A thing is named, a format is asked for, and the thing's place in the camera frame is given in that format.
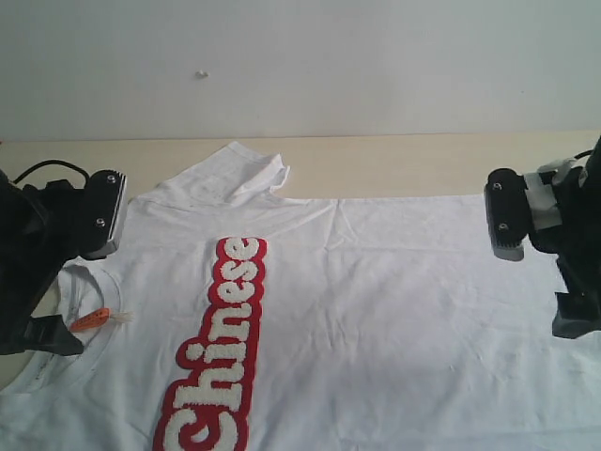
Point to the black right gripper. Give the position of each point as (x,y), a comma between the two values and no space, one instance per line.
(570,229)

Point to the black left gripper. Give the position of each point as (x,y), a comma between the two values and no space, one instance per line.
(38,236)

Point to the white t-shirt red lettering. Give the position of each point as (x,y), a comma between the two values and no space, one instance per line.
(264,323)

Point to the orange neck tag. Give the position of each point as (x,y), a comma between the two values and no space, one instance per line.
(90,321)

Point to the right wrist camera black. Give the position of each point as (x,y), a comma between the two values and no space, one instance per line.
(508,214)

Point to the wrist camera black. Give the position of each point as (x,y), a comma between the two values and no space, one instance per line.
(102,214)
(508,214)

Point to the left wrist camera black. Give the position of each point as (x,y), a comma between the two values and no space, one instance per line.
(102,214)

